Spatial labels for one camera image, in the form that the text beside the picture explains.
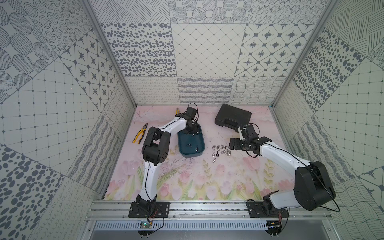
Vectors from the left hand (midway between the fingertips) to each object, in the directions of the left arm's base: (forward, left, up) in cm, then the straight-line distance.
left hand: (195, 128), depth 102 cm
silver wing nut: (-11, -20, -5) cm, 24 cm away
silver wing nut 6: (-16, -22, -4) cm, 28 cm away
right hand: (-14, -27, +3) cm, 31 cm away
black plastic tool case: (+11, -27, 0) cm, 29 cm away
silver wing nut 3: (-12, -15, -4) cm, 20 cm away
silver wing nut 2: (-13, -12, -3) cm, 18 cm away
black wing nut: (-17, -15, -4) cm, 23 cm away
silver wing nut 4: (-18, -12, -4) cm, 22 cm away
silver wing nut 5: (-15, -18, -5) cm, 24 cm away
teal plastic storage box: (-11, +2, -4) cm, 12 cm away
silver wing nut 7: (-21, -12, -4) cm, 25 cm away
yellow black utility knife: (+18, +15, -1) cm, 23 cm away
